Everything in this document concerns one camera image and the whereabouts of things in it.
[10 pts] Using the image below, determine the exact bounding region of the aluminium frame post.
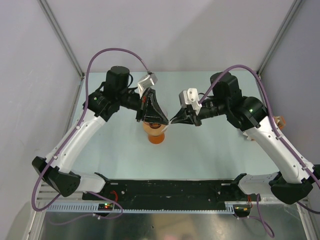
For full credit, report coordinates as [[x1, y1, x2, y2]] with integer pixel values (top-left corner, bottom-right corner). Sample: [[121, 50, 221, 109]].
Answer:
[[256, 0, 306, 76], [37, 0, 85, 81]]

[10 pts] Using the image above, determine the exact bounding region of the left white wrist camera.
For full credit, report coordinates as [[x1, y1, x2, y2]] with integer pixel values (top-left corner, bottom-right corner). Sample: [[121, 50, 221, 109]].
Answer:
[[137, 72, 158, 98]]

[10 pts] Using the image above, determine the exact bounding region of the wooden dripper ring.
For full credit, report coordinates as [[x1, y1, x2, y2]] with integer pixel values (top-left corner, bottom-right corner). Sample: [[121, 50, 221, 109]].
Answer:
[[141, 122, 169, 137]]

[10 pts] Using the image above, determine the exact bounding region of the white slotted cable duct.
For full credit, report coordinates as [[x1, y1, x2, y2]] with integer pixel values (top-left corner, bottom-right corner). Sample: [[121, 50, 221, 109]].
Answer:
[[46, 202, 250, 214]]

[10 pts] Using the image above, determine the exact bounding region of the purple cable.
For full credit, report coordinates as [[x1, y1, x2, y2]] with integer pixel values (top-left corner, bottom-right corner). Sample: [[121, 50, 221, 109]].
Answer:
[[31, 47, 154, 225], [198, 64, 320, 238]]

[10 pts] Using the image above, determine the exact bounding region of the orange filter holder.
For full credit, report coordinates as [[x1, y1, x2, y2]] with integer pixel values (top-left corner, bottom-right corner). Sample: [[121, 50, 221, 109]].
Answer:
[[273, 116, 286, 130]]

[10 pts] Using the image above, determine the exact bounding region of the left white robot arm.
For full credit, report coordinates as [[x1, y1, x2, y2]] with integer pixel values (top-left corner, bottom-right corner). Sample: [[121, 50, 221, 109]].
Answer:
[[32, 66, 169, 200]]

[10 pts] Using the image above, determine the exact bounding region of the orange glass carafe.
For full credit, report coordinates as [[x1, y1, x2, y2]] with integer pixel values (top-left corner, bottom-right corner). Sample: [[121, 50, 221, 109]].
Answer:
[[148, 133, 165, 145]]

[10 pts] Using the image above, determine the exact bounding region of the right aluminium frame post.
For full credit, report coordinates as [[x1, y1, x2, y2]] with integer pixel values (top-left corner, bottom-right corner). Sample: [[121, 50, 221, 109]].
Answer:
[[256, 0, 306, 76]]

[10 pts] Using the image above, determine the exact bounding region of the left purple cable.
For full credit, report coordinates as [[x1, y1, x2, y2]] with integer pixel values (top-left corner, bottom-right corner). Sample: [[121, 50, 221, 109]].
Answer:
[[31, 47, 154, 225]]

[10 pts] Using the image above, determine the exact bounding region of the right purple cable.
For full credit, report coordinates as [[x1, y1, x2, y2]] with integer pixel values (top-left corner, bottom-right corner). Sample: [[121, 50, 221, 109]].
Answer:
[[198, 64, 320, 238]]

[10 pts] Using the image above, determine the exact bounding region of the left aluminium frame post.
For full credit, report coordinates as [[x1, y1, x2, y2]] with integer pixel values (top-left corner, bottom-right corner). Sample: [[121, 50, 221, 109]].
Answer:
[[37, 0, 85, 81]]

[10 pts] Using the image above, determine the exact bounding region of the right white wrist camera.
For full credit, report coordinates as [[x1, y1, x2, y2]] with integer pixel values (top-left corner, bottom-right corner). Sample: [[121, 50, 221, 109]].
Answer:
[[178, 88, 202, 115]]

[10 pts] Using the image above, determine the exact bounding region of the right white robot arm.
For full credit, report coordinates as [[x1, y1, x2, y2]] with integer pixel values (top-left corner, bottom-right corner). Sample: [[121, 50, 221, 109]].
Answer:
[[171, 72, 320, 205]]

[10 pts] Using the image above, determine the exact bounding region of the clear glass dripper cone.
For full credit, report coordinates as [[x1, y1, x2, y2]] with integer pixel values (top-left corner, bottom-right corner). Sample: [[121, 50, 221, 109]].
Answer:
[[142, 121, 168, 131]]

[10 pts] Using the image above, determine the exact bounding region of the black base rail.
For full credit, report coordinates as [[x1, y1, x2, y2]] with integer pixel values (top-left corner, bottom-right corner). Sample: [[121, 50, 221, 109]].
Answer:
[[82, 179, 258, 210]]

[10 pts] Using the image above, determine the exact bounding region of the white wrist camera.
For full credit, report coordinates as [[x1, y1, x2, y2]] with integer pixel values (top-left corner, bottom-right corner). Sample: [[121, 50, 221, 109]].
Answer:
[[137, 72, 158, 98], [178, 88, 202, 115]]

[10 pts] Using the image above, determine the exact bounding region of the stack of paper filters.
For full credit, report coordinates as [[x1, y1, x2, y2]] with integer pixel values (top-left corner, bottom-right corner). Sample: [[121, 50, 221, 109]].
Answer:
[[242, 132, 255, 141]]

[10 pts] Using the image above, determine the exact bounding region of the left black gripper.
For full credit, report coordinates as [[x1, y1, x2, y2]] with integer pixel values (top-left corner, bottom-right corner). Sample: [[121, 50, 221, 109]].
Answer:
[[117, 87, 169, 126]]

